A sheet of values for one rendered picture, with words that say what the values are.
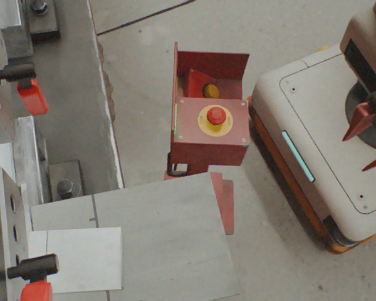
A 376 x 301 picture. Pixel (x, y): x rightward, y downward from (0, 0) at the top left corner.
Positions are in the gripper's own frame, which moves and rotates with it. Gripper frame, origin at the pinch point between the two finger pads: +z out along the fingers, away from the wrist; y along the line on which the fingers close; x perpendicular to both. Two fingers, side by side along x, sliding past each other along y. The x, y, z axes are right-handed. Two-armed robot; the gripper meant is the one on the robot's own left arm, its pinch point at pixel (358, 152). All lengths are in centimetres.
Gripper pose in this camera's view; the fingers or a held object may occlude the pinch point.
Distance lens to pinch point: 82.1
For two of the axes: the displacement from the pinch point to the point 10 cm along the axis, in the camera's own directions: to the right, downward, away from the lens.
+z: -4.5, 5.1, 7.3
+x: 7.8, -1.7, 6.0
